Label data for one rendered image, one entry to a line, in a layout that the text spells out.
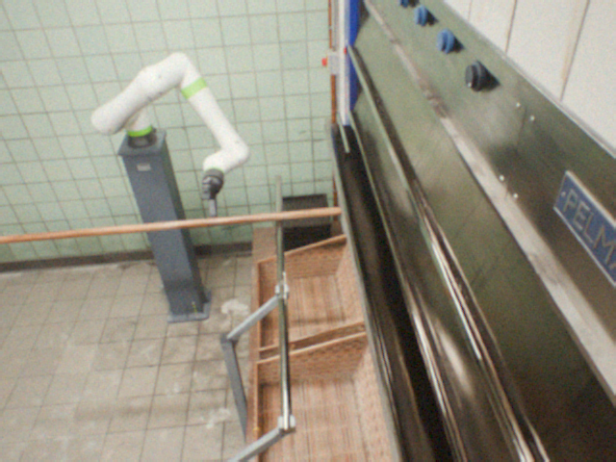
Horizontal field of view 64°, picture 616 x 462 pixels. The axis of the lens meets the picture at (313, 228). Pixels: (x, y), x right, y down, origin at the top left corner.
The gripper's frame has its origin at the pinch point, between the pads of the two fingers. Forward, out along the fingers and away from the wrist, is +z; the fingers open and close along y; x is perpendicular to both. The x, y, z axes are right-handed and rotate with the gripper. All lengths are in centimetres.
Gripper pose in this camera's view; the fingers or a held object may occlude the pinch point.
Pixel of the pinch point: (208, 211)
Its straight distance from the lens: 203.3
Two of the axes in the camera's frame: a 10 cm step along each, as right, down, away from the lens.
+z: 0.7, 6.2, -7.8
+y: 0.3, 7.8, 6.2
